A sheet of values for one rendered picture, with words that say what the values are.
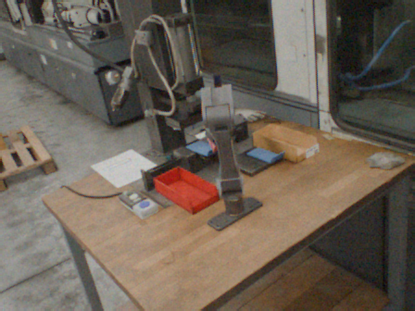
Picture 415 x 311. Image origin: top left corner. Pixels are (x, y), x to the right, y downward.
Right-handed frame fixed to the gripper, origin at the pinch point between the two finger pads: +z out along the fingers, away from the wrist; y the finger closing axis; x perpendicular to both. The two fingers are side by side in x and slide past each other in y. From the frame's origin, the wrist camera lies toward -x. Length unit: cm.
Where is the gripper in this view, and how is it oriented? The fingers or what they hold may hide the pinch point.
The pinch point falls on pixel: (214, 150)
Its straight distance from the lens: 173.4
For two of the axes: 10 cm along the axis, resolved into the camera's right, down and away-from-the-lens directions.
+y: -5.9, -6.8, 4.2
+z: -2.1, 6.4, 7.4
